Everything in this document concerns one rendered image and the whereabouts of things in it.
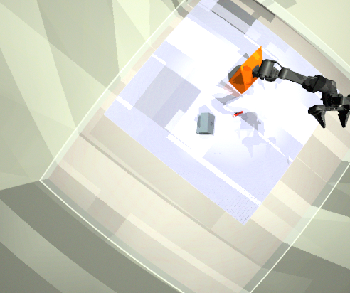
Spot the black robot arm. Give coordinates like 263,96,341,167
253,59,350,106

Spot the grey sloped panel with hole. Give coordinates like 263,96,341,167
196,112,215,134

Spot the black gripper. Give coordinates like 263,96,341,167
308,91,350,129

